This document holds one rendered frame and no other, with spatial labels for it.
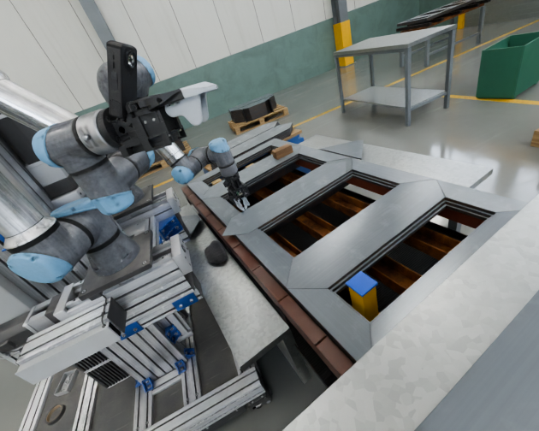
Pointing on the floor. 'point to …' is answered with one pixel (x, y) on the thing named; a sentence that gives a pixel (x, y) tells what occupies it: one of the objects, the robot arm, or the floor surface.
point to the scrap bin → (512, 65)
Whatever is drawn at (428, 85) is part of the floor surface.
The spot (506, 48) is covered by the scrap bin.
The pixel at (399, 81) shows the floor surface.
